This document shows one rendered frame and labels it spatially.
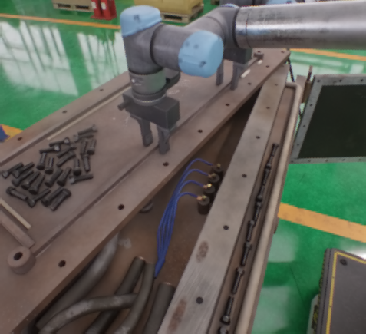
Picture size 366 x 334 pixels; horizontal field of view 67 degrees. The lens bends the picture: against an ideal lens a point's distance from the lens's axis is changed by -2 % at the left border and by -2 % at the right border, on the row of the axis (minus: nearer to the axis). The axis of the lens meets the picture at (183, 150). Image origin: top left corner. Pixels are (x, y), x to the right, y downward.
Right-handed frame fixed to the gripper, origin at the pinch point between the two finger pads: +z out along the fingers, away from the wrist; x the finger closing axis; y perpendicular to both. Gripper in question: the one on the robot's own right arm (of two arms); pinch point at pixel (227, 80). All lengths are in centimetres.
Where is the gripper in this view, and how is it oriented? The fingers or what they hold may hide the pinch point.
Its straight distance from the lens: 96.5
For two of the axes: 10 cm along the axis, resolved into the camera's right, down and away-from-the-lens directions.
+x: -8.1, -3.8, 4.4
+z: 0.3, 7.3, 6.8
